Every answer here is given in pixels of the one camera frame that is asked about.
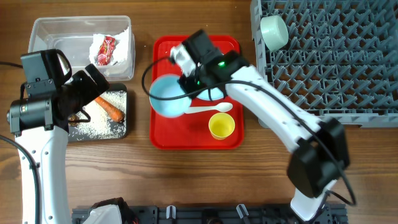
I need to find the light blue plate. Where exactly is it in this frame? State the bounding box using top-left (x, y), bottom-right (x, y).
top-left (197, 88), bottom-right (224, 101)

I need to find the brown mushroom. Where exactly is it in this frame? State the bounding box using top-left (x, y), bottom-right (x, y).
top-left (68, 114), bottom-right (79, 126)

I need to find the light blue bowl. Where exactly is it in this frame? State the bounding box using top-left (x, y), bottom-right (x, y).
top-left (150, 74), bottom-right (192, 118)

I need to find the orange carrot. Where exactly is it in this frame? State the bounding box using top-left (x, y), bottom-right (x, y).
top-left (95, 96), bottom-right (124, 123)

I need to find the yellow cup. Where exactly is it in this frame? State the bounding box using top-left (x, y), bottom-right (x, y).
top-left (208, 113), bottom-right (236, 140)

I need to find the white tissue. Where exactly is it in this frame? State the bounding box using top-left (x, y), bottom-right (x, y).
top-left (89, 29), bottom-right (129, 66)

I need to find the red snack wrapper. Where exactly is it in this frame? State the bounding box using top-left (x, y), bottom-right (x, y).
top-left (96, 36), bottom-right (116, 66)

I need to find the mint green bowl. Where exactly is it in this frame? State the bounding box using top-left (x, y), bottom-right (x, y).
top-left (260, 16), bottom-right (289, 52)

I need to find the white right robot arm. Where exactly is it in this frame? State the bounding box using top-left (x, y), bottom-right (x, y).
top-left (170, 30), bottom-right (350, 222)

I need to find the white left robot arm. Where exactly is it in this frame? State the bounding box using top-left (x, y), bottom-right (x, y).
top-left (1, 49), bottom-right (109, 223)

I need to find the grey dishwasher rack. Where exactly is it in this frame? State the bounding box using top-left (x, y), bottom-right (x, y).
top-left (250, 0), bottom-right (397, 128)

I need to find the white plastic spoon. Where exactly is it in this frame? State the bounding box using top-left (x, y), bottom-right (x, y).
top-left (185, 102), bottom-right (233, 114)

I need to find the black tray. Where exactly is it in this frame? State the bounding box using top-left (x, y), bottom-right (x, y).
top-left (67, 82), bottom-right (128, 143)

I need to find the red serving tray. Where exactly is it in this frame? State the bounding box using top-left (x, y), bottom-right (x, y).
top-left (149, 35), bottom-right (244, 150)

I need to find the clear plastic bin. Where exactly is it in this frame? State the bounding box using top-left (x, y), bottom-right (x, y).
top-left (28, 16), bottom-right (136, 82)

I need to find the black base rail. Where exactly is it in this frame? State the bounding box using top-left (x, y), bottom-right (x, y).
top-left (72, 203), bottom-right (348, 224)

